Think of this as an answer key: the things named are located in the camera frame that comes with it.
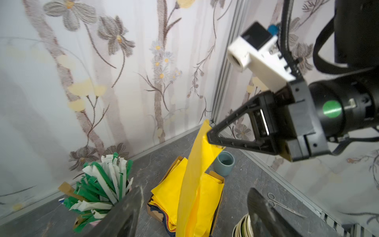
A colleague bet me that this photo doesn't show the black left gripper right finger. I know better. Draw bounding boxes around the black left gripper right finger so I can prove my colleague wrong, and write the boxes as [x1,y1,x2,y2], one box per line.
[247,188,302,237]

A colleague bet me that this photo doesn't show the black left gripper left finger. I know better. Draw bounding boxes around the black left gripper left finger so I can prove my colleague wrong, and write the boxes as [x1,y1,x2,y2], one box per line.
[86,186,142,237]

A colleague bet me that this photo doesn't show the stacked paper cups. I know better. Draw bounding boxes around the stacked paper cups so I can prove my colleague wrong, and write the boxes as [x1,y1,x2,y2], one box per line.
[232,214,254,237]

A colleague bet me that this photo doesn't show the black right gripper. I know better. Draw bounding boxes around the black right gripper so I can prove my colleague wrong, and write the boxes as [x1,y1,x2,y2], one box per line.
[207,80,330,162]

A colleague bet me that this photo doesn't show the pink straw holder cup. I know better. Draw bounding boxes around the pink straw holder cup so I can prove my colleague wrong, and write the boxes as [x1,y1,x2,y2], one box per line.
[88,217,102,227]

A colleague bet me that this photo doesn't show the yellow paper napkin stack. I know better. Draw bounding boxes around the yellow paper napkin stack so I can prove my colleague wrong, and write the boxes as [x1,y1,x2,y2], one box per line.
[148,157,225,237]

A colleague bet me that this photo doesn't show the teal ceramic cup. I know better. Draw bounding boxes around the teal ceramic cup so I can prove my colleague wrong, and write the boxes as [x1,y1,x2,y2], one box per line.
[213,151,235,177]

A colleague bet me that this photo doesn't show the single yellow paper napkin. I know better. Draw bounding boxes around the single yellow paper napkin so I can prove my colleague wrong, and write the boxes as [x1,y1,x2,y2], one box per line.
[176,120,224,237]

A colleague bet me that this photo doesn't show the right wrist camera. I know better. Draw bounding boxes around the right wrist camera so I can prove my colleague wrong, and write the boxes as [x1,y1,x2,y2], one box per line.
[227,21,296,92]

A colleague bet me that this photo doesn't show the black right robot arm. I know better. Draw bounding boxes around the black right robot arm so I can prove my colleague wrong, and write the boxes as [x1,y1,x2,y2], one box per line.
[207,1,379,162]

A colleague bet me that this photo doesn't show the small metal scissors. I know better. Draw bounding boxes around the small metal scissors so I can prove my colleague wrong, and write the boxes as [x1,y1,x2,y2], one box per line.
[267,192,307,219]

